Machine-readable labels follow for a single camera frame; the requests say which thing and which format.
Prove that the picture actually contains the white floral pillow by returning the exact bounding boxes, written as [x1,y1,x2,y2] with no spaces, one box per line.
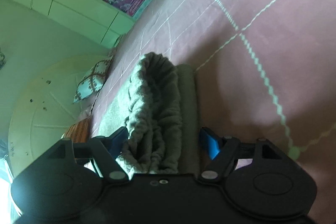
[73,56,113,103]

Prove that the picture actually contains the grey-green pants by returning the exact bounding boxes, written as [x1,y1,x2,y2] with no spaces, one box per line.
[97,52,200,176]

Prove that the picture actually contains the pink quilted bedsheet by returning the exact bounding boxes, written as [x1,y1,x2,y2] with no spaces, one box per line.
[92,0,335,223]

